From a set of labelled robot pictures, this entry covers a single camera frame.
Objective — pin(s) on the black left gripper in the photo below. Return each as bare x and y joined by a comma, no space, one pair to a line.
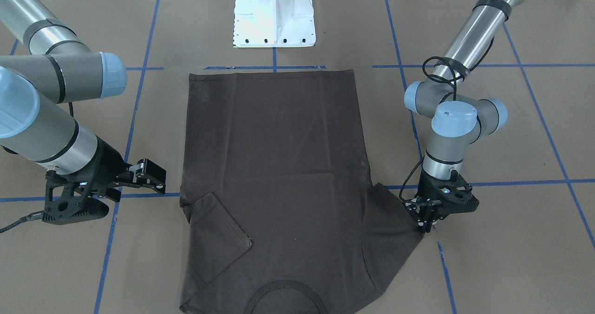
424,188

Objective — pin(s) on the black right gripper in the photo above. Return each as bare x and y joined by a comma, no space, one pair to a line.
106,164

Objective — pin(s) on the dark brown t-shirt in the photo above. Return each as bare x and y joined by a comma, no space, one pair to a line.
283,216

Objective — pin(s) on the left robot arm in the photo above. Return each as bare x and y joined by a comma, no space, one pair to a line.
508,55

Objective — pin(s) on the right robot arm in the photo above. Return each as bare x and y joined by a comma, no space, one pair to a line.
62,69

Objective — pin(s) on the blue tape line lengthwise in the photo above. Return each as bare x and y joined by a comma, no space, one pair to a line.
401,66

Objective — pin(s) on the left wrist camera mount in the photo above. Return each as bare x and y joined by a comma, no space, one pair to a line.
456,196

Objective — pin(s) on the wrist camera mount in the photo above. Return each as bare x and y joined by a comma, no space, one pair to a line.
69,205
456,196

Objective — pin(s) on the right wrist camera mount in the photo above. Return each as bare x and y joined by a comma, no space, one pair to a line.
69,205

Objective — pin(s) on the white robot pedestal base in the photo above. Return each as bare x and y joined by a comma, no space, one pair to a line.
273,23

